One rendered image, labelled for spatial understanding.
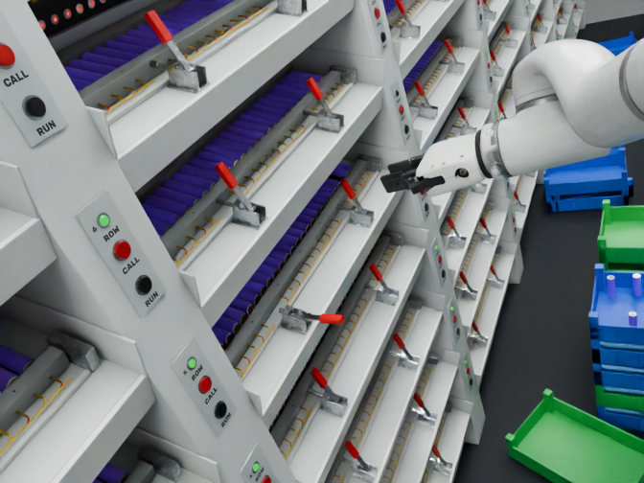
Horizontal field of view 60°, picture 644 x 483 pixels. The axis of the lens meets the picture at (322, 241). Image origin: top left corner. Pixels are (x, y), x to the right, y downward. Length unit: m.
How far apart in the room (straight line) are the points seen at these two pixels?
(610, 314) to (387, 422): 0.68
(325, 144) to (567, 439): 1.14
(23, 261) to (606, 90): 0.55
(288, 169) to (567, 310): 1.42
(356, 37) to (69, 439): 0.79
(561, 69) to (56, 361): 0.63
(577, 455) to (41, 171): 1.48
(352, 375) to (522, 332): 1.09
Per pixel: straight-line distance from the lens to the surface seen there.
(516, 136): 0.83
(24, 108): 0.52
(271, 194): 0.79
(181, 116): 0.63
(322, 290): 0.89
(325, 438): 0.94
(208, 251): 0.71
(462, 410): 1.63
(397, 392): 1.21
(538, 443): 1.73
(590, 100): 0.66
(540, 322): 2.04
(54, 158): 0.53
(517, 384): 1.87
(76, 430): 0.58
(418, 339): 1.30
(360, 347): 1.05
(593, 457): 1.71
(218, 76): 0.70
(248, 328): 0.82
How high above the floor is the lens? 1.41
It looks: 31 degrees down
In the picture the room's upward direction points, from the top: 21 degrees counter-clockwise
